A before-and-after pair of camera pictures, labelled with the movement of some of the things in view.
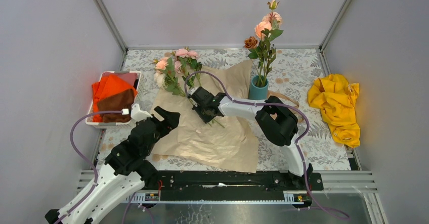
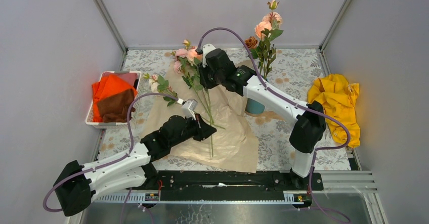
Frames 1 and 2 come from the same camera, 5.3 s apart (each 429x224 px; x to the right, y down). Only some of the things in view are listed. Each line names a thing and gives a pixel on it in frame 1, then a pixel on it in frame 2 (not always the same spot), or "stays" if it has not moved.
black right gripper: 206,120 → 203,71
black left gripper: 171,120 → 203,129
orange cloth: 108,86 stays
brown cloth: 123,100 stays
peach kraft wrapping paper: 229,142 stays
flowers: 266,30 stays
